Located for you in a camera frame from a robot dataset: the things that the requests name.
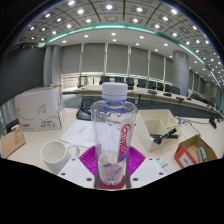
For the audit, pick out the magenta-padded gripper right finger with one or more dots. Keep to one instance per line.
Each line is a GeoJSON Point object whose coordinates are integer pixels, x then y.
{"type": "Point", "coordinates": [143, 168]}

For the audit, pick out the black handheld tool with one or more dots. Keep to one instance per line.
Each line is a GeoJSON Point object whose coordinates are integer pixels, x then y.
{"type": "Point", "coordinates": [165, 136]}

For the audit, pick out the small open white box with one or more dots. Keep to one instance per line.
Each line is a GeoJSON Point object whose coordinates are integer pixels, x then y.
{"type": "Point", "coordinates": [148, 130]}

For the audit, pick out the white ceramic mug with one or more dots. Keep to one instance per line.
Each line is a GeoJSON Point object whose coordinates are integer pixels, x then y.
{"type": "Point", "coordinates": [55, 156]}

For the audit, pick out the white printed paper sheet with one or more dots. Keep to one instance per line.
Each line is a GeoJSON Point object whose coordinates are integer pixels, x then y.
{"type": "Point", "coordinates": [78, 133]}

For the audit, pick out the open red-sided cardboard box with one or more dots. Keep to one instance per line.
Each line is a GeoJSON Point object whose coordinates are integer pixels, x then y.
{"type": "Point", "coordinates": [183, 159]}

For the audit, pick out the row of black office chairs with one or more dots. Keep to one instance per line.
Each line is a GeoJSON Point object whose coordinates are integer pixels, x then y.
{"type": "Point", "coordinates": [130, 81]}

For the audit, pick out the black rectangular device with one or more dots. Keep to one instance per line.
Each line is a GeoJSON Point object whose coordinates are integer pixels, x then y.
{"type": "Point", "coordinates": [11, 125]}

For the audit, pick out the round ceiling lights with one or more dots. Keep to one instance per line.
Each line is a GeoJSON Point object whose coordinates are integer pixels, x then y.
{"type": "Point", "coordinates": [109, 6]}

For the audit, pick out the flat brown cardboard sheet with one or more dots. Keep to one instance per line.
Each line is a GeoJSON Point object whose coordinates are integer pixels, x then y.
{"type": "Point", "coordinates": [12, 143]}

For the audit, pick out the large white cardboard box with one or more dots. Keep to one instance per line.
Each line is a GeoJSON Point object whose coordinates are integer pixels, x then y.
{"type": "Point", "coordinates": [38, 110]}

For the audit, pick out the long curved conference desk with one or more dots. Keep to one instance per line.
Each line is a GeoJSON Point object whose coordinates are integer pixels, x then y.
{"type": "Point", "coordinates": [150, 95]}

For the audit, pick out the small teal tool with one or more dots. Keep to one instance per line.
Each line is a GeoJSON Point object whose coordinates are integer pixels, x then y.
{"type": "Point", "coordinates": [201, 154]}

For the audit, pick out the clear plastic water bottle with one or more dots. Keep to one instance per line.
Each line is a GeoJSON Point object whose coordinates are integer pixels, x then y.
{"type": "Point", "coordinates": [111, 133]}

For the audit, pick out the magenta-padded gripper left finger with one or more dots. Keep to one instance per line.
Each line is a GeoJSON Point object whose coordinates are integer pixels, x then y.
{"type": "Point", "coordinates": [76, 170]}

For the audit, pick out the black desk microphone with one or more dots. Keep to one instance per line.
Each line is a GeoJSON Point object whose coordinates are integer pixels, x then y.
{"type": "Point", "coordinates": [212, 122]}

